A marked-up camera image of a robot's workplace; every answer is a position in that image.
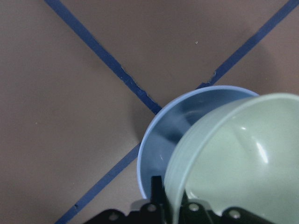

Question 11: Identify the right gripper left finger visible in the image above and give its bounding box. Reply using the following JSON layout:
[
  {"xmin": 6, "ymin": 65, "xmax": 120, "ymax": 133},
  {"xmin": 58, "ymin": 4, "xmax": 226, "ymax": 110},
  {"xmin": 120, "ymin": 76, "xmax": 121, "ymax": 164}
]
[{"xmin": 130, "ymin": 175, "xmax": 171, "ymax": 224}]

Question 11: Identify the blue bowl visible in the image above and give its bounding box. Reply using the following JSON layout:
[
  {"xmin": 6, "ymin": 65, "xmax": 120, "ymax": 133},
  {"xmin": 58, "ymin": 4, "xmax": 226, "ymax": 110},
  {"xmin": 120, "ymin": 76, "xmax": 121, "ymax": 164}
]
[{"xmin": 136, "ymin": 85, "xmax": 258, "ymax": 199}]

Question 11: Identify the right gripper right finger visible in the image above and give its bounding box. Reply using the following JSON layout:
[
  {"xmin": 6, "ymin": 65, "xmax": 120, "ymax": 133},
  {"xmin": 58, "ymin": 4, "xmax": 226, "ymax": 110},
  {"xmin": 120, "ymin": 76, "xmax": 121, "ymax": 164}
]
[{"xmin": 181, "ymin": 192, "xmax": 220, "ymax": 224}]

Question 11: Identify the green bowl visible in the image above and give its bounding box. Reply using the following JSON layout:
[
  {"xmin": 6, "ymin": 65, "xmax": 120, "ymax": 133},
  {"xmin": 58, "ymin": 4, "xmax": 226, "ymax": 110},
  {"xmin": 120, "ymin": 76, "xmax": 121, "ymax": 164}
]
[{"xmin": 164, "ymin": 93, "xmax": 299, "ymax": 224}]

